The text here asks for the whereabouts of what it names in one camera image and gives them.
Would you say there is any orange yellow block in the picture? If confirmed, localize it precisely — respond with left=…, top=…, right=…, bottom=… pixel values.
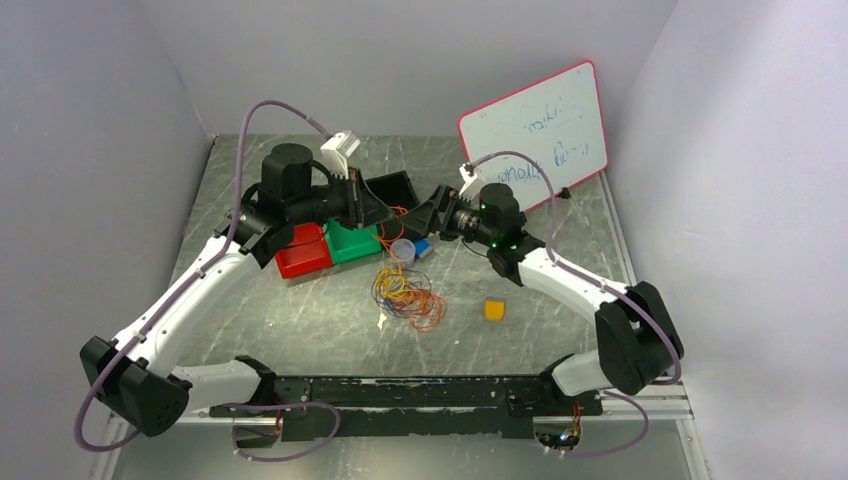
left=483, top=299, right=506, bottom=321

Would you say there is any aluminium frame rail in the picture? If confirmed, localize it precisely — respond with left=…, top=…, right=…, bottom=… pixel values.
left=600, top=382, right=694, bottom=421

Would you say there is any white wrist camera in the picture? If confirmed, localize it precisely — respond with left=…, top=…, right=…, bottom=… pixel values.
left=320, top=130, right=361, bottom=180
left=458, top=163, right=488, bottom=202

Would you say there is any white board with red frame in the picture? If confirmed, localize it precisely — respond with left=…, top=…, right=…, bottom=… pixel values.
left=457, top=60, right=608, bottom=211

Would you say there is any black plastic bin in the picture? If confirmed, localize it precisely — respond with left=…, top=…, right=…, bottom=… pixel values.
left=366, top=170, right=420, bottom=215

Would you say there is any purple cable in pile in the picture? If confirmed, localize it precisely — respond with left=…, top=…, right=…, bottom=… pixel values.
left=372, top=263, right=433, bottom=318

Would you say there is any yellow cable bundle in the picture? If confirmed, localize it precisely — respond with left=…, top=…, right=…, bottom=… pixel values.
left=374, top=259, right=413, bottom=307

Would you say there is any clear round container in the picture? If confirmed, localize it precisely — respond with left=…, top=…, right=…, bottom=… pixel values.
left=390, top=238, right=416, bottom=269

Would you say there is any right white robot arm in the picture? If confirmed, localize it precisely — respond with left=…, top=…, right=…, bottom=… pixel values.
left=400, top=184, right=684, bottom=414

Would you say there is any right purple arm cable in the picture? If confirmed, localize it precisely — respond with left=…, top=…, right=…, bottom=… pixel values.
left=463, top=150, right=684, bottom=460

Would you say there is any red plastic bin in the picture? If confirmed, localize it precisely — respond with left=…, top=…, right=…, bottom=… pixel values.
left=275, top=223, right=333, bottom=279

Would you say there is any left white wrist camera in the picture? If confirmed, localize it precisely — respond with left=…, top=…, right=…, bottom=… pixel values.
left=320, top=130, right=361, bottom=180

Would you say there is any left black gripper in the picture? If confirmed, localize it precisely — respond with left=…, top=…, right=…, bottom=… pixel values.
left=290, top=167, right=397, bottom=231

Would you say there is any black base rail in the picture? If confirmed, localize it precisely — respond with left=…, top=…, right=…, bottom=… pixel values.
left=209, top=374, right=604, bottom=443

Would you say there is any green plastic bin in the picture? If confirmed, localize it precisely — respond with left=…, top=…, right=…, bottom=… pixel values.
left=324, top=220, right=383, bottom=264

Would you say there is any orange cable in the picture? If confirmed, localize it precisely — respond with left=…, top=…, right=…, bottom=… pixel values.
left=372, top=205, right=411, bottom=253
left=399, top=288, right=449, bottom=333

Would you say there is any blue eraser block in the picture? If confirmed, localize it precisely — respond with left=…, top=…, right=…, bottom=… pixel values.
left=413, top=238, right=433, bottom=259

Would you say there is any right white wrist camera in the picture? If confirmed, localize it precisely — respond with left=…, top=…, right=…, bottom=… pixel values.
left=458, top=163, right=488, bottom=202

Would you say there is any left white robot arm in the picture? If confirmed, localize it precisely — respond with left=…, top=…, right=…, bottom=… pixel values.
left=80, top=135, right=391, bottom=437

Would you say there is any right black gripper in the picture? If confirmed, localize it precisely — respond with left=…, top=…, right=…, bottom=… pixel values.
left=398, top=184, right=496, bottom=248

